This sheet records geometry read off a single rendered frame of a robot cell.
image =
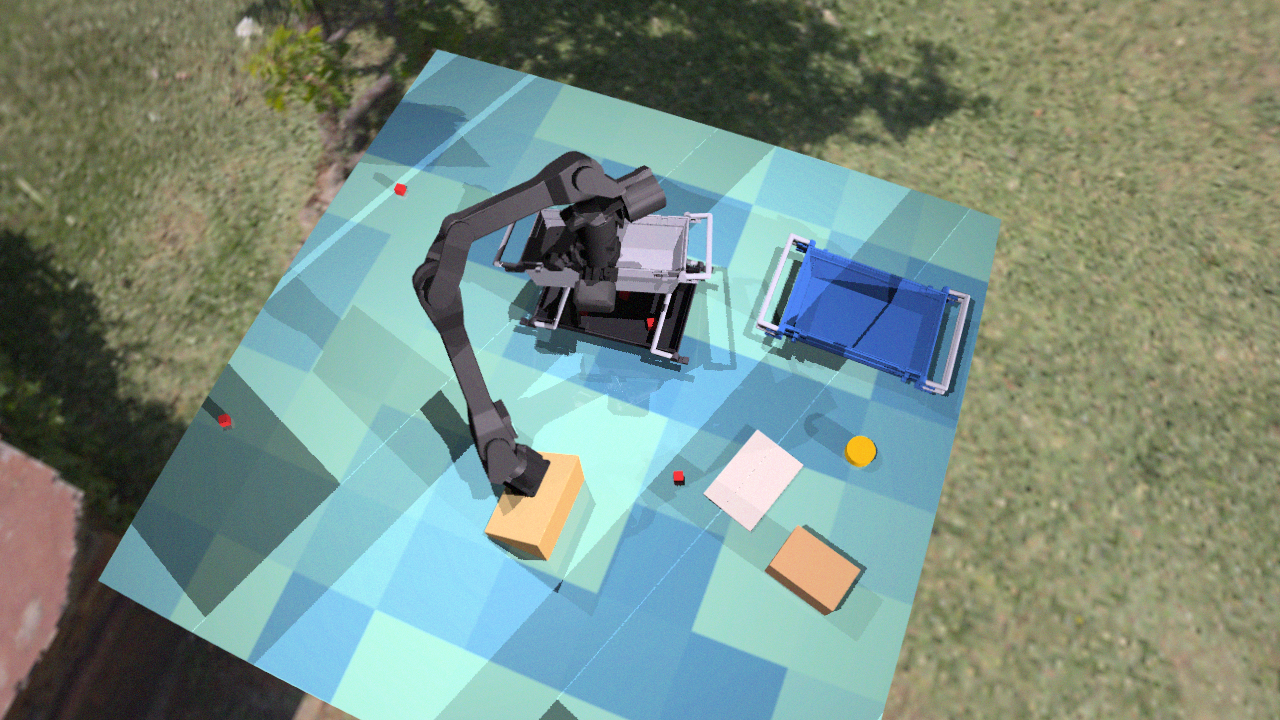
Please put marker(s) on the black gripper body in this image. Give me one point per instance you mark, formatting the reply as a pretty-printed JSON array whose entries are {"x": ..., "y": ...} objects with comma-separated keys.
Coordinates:
[{"x": 597, "y": 293}]

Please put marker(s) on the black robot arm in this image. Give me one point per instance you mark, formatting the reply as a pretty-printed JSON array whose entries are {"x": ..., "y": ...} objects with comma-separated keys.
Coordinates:
[{"x": 572, "y": 178}]

